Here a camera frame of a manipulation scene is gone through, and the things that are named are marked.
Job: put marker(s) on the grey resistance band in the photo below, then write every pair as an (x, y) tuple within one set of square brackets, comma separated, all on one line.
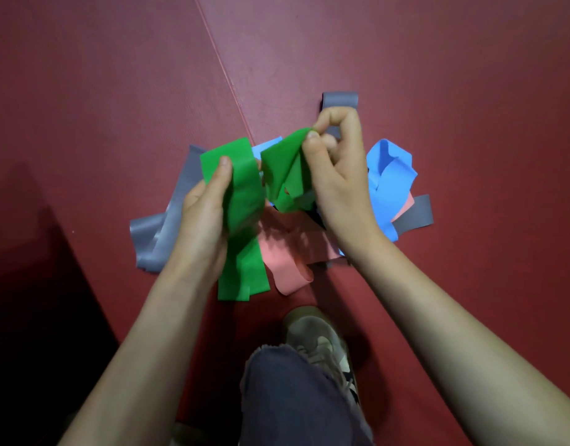
[(155, 241)]

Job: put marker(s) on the person's right hand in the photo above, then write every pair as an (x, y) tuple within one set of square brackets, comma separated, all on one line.
[(345, 190)]

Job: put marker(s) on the green resistance band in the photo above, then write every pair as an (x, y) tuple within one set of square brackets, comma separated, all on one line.
[(243, 199)]

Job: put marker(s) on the blue resistance band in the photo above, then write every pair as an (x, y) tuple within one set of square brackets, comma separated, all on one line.
[(392, 181)]

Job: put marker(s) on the person's right forearm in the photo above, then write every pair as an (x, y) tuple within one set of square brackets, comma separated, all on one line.
[(461, 348)]

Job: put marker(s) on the person's left forearm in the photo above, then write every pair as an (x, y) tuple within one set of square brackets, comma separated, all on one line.
[(141, 366)]

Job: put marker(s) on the person's left hand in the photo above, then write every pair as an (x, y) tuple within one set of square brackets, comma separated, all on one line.
[(201, 232)]

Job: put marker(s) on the pink resistance band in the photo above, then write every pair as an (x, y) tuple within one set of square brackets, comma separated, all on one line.
[(285, 269)]

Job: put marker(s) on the person's right leg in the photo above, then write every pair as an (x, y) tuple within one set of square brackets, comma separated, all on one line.
[(289, 404)]

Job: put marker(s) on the person's right shoe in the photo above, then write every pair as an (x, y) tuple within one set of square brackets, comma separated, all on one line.
[(317, 339)]

